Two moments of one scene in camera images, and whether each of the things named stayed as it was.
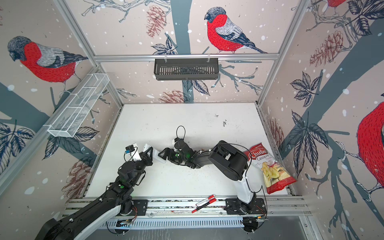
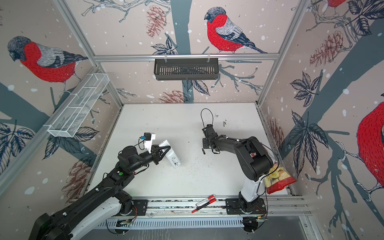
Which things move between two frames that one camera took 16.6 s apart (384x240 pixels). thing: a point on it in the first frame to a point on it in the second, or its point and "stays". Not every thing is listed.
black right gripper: [171, 156] to [205, 145]
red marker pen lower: [210, 201] stays
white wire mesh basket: [71, 116] stays
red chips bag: [276, 176] stays
